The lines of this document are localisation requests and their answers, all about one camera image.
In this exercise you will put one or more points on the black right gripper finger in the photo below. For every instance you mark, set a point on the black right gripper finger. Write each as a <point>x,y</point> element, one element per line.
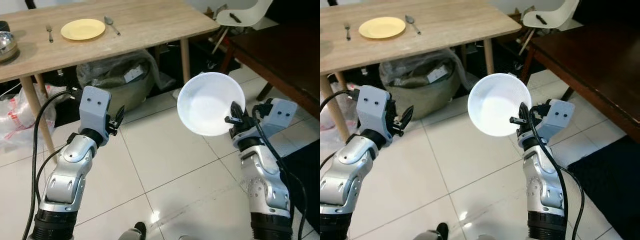
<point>524,114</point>
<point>237,111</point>

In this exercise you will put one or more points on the white plastic chair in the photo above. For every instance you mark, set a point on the white plastic chair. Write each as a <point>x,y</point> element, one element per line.
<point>550,15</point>
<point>245,14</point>

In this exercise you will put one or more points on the light wooden table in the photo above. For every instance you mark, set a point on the light wooden table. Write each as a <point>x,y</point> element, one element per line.
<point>145,25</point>
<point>450,25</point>

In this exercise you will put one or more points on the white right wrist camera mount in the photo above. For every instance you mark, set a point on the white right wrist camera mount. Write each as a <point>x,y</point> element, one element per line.
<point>280,116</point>
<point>559,119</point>

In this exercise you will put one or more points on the metal fork beside yellow plate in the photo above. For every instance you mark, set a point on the metal fork beside yellow plate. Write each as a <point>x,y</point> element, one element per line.
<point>347,31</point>
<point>49,33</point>

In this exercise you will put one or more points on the yellow plate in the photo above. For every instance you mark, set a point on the yellow plate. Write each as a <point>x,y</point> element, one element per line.
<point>382,27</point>
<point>83,29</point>

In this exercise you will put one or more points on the shiny metal pot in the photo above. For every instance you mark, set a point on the shiny metal pot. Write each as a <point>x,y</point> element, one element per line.
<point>7,46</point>

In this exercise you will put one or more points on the grey-green sack bag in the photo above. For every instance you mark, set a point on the grey-green sack bag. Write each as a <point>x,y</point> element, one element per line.
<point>420,82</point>
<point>115,80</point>

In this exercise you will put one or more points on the dark blue rug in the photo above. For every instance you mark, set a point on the dark blue rug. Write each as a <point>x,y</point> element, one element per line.
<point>610,190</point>
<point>306,185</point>

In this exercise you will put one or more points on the metal spoon beside yellow plate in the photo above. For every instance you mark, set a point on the metal spoon beside yellow plate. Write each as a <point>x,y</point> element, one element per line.
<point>412,23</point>
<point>111,24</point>

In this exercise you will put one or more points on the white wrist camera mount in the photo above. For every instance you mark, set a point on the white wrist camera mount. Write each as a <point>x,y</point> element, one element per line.
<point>95,112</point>
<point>375,111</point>
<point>559,119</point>
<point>280,116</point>

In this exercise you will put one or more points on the white bowl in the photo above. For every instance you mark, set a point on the white bowl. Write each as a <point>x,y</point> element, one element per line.
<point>205,105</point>
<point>495,105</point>

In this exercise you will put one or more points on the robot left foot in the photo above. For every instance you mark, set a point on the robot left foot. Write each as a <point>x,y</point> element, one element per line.
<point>432,233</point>
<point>134,232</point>

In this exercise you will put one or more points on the clear plastic bag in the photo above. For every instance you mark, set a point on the clear plastic bag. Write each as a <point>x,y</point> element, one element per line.
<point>15,117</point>

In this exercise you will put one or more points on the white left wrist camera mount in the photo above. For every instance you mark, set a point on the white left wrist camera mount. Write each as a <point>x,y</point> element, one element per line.
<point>95,112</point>
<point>375,111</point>

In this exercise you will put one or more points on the small black object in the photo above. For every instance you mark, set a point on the small black object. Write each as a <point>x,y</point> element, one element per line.
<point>235,17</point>
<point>541,19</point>

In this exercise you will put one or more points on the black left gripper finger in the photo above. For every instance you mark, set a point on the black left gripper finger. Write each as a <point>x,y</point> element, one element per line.
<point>403,117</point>
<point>410,116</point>
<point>117,118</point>
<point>122,116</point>

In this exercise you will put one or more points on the dark wooden table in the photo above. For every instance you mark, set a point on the dark wooden table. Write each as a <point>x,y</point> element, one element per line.
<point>595,65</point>
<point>285,55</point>

